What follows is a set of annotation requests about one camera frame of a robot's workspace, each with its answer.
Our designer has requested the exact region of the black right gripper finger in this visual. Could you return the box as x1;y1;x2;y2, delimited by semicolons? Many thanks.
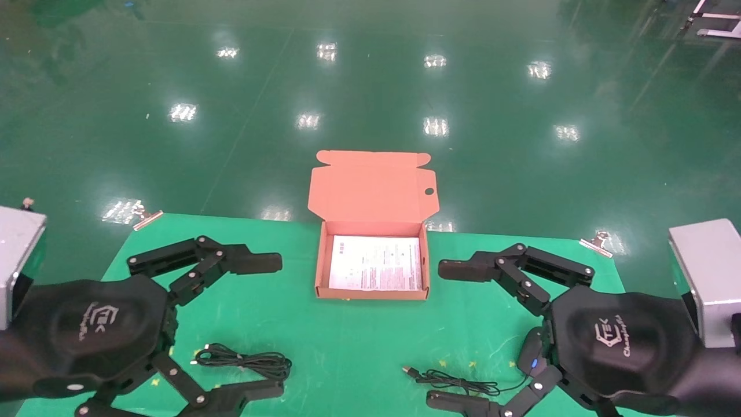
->
438;243;596;317
427;366;608;417

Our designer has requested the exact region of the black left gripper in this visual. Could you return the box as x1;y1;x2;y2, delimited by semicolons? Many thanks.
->
0;236;286;417

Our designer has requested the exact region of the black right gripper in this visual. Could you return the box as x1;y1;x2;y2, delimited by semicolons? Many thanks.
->
543;286;741;417

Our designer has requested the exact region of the black data cable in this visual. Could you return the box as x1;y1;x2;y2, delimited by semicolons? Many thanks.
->
193;343;293;383

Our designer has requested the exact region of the black wired mouse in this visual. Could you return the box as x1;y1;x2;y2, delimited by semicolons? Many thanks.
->
403;326;549;398

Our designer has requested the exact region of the open brown cardboard box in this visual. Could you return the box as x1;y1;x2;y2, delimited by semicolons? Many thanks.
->
307;150;440;301

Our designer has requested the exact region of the white printed instruction sheet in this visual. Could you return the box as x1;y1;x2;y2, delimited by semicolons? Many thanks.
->
328;235;423;292

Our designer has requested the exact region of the silver binder clip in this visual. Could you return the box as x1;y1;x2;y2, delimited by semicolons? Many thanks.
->
579;231;614;258
133;203;164;231

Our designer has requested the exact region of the green table cloth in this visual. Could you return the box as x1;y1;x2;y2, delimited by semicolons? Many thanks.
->
17;213;678;417

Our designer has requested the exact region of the white metal frame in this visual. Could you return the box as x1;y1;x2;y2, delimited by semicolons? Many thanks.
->
677;0;741;41

